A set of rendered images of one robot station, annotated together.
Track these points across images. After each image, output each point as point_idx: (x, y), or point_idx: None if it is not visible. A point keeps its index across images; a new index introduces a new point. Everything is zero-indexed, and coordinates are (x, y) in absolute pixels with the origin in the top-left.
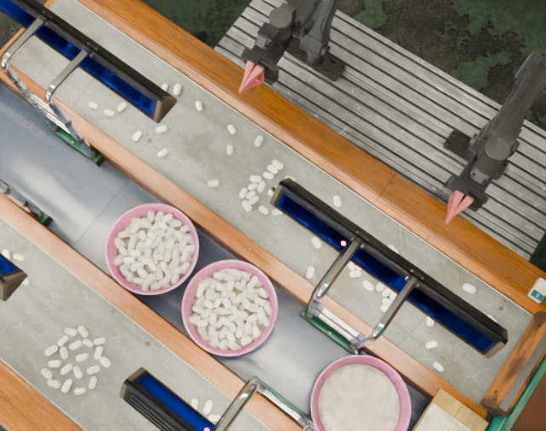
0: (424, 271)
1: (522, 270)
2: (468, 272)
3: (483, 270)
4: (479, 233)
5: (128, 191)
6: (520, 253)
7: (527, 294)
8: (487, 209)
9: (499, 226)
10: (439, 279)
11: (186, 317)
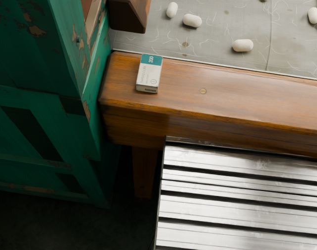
0: (308, 45)
1: (186, 94)
2: (253, 69)
3: (240, 71)
4: (281, 120)
5: None
6: (180, 160)
7: (162, 64)
8: (264, 206)
9: (232, 188)
10: (284, 44)
11: None
